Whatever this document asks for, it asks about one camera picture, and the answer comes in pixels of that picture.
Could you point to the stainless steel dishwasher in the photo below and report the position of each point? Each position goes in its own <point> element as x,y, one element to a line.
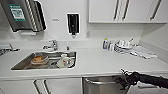
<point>100,86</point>

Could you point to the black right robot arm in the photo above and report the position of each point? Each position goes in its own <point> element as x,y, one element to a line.
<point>153,81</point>

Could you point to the stack of white dishes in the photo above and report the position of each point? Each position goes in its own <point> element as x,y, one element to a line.
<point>123,46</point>

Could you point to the white folded cloth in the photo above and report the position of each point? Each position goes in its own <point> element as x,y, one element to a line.
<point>144,52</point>

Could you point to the small white container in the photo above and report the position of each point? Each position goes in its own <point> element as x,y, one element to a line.
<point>111,46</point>

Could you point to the dish soap bottle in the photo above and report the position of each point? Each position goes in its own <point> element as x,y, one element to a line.
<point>105,44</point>

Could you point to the white two-door sink cabinet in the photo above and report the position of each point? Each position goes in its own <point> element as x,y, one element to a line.
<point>63,87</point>

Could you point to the white cup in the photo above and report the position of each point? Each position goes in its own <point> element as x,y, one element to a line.
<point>64,61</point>

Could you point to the chrome sink side sprayer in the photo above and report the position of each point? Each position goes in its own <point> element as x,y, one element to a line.
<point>68,48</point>

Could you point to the black soap dispenser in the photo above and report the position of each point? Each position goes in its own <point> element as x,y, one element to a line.
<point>73,23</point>

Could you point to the steel kitchen sink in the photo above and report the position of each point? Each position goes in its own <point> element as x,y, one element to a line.
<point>50,65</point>

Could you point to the chrome faucet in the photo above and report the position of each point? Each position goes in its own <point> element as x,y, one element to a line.
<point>51,45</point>

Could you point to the grey paper towel dispenser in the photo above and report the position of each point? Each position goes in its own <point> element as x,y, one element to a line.
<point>23,15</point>

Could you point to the white wall outlet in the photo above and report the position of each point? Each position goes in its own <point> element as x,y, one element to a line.
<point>88,34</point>

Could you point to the white wall cabinet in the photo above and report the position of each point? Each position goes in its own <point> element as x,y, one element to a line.
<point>133,10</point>

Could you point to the small white wall label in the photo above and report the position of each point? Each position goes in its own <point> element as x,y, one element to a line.
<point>55,19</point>

